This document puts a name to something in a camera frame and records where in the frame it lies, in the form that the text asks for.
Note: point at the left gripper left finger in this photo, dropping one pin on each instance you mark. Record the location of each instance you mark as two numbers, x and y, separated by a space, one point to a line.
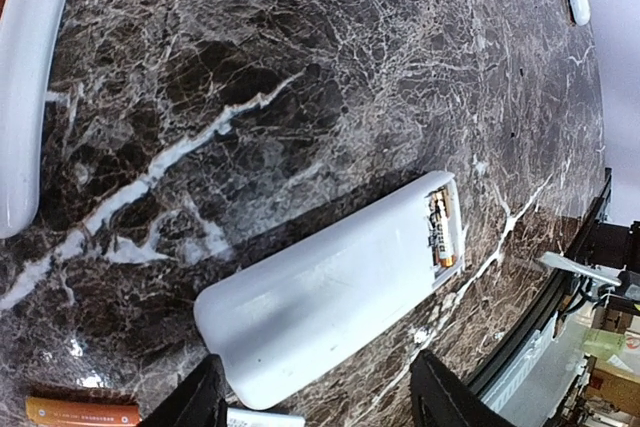
198 401

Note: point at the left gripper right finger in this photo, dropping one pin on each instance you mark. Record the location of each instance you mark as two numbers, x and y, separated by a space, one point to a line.
440 399

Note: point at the white slotted cable duct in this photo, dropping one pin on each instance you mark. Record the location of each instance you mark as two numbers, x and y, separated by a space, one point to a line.
517 370

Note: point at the black gold AAA battery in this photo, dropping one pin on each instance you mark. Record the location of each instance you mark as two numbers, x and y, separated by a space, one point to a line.
441 237

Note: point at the black front table rail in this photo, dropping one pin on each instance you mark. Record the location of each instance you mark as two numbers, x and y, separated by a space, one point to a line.
546 302

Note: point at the white battery compartment cover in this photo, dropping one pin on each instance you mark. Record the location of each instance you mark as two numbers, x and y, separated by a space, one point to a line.
246 418

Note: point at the orange AAA battery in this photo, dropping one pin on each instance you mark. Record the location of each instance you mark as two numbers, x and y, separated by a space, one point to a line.
49 412

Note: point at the white remote with display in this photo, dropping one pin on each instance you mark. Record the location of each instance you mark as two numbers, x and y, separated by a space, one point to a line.
29 31

